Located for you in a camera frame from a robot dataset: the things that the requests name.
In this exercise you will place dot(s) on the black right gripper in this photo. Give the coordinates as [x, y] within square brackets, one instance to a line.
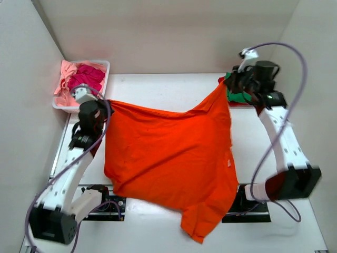
[232, 80]

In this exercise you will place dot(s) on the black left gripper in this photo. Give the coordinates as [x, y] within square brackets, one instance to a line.
[104, 102]

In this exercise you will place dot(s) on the orange t-shirt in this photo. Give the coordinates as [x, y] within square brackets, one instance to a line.
[181, 161]

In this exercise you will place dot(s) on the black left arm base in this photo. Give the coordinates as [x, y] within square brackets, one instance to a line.
[114, 206]

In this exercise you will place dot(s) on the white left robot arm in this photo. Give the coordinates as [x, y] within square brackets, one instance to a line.
[54, 214]

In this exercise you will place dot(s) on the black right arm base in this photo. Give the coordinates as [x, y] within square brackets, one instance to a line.
[246, 211]

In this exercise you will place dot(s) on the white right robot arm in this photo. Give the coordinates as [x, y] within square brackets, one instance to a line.
[296, 178]

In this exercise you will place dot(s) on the folded green t-shirt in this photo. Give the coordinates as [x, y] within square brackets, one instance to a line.
[238, 98]

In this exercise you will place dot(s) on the folded red t-shirt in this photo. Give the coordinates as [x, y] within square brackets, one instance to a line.
[237, 104]

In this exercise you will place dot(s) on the magenta t-shirt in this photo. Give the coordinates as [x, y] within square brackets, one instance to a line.
[89, 75]

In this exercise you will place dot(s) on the white plastic basket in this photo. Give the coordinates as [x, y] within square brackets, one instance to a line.
[62, 98]

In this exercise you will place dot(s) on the light pink t-shirt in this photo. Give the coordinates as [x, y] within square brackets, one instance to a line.
[75, 73]

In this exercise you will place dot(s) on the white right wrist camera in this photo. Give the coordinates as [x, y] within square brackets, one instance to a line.
[248, 57]

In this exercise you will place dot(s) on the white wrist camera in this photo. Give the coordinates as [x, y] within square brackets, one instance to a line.
[82, 93]
[248, 57]

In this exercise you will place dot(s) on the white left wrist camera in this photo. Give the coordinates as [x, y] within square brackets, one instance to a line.
[82, 93]

